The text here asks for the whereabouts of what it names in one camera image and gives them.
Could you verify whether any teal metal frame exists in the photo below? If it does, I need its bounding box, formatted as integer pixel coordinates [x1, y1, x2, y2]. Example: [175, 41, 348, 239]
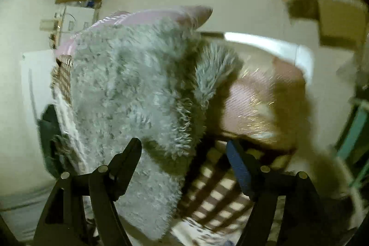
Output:
[334, 98, 369, 189]

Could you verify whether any brown white checked cloth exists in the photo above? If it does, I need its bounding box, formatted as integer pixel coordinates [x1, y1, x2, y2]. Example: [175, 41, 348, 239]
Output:
[50, 57, 292, 233]

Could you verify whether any white printed cloth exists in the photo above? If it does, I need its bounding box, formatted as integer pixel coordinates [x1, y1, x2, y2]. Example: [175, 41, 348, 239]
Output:
[171, 219, 241, 246]

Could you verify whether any dark green cloth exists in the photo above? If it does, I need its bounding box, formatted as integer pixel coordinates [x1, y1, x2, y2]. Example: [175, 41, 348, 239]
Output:
[37, 104, 70, 178]

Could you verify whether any white plastic tub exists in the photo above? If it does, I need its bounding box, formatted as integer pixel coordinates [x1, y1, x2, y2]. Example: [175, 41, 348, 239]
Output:
[199, 31, 315, 78]

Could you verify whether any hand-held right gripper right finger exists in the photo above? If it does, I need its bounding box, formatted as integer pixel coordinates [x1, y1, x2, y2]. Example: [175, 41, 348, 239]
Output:
[226, 140, 338, 246]

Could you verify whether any pink knitted cloth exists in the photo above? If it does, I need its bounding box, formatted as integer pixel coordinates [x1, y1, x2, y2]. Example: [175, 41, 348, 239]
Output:
[217, 57, 308, 150]

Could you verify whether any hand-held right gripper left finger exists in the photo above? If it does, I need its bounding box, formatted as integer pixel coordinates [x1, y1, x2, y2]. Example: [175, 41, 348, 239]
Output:
[33, 137, 143, 246]

